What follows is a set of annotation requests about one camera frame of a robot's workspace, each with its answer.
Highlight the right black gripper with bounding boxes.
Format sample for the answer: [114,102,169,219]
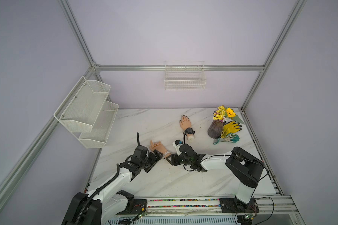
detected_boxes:
[166,153,192,166]

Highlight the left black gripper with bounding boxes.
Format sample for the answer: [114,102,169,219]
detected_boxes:
[140,148,162,173]

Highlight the mannequin hand with white band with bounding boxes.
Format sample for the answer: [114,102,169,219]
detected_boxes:
[150,140,168,155]

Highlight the black wrist watch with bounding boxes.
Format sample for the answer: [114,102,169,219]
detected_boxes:
[184,127,195,136]

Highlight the mannequin hand with dark nails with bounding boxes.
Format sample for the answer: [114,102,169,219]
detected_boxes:
[179,115,195,141]

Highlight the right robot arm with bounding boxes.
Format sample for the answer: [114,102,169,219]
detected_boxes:
[166,144,265,207]

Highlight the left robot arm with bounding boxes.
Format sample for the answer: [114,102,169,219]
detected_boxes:
[62,143,171,225]

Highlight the purple glass vase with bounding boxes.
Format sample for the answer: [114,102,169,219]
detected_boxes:
[207,120,224,139]

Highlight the teal white work glove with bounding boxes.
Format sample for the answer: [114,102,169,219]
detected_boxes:
[213,133,240,145]

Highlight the artificial flower bouquet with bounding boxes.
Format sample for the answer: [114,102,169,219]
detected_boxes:
[213,106,244,124]

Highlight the white mesh two-tier shelf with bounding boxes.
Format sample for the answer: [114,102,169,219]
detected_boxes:
[54,77,119,149]

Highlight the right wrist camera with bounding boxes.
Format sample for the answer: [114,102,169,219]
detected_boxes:
[173,139,183,149]

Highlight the white wire wall basket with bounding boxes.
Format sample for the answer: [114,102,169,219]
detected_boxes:
[164,61,207,91]

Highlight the aluminium frame profiles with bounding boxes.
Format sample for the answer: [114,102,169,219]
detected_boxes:
[0,0,308,214]

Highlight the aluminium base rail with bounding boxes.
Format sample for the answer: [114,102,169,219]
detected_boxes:
[64,195,303,225]

